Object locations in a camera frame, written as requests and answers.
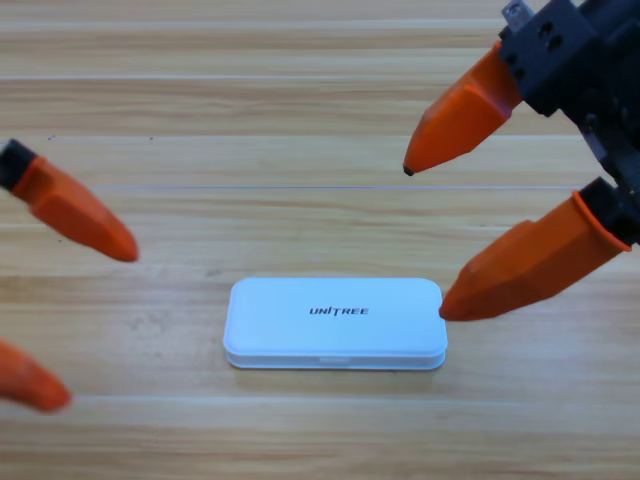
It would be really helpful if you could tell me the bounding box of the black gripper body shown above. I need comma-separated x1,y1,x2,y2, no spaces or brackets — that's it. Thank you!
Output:
0,138,37,191
498,0,640,247

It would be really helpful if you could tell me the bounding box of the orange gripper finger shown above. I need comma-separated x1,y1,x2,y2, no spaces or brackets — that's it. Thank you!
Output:
9,155,140,264
438,189,634,322
402,39,524,177
0,337,72,414

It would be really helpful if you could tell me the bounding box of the white Unitree pencil case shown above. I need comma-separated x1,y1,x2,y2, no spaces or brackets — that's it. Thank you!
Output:
222,277,448,371

